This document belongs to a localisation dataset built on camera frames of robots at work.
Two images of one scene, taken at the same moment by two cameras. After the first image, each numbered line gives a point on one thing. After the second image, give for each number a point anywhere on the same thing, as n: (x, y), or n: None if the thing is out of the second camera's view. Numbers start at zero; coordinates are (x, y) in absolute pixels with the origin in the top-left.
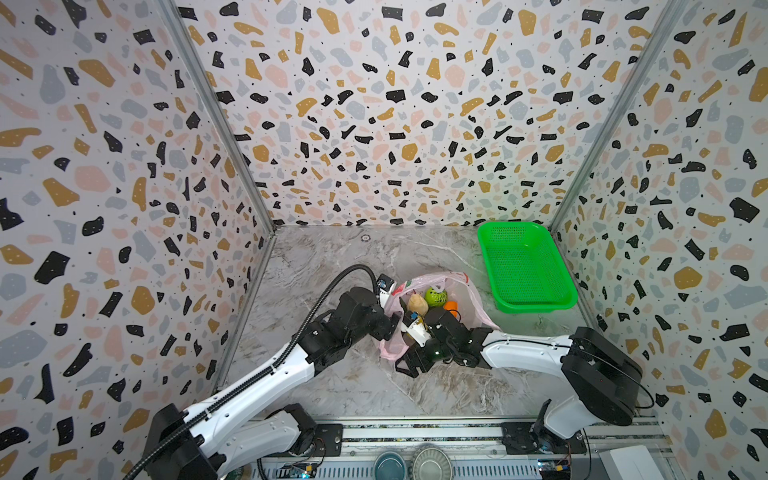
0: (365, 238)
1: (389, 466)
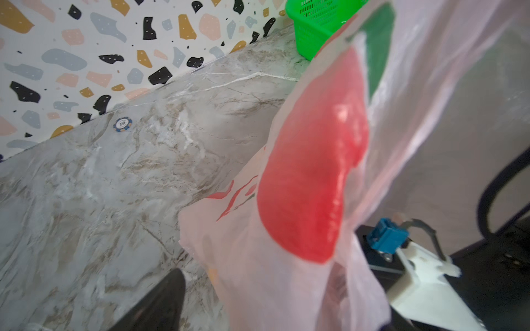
0: (122, 124)
1: None
